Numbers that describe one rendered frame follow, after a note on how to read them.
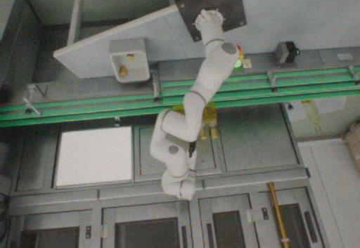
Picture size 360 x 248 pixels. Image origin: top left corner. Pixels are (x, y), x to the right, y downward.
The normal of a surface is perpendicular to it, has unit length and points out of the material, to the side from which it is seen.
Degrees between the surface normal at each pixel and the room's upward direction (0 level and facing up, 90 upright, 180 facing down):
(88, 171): 90
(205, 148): 90
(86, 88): 90
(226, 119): 89
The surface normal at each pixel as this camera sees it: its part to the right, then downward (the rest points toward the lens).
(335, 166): 0.00, -0.49
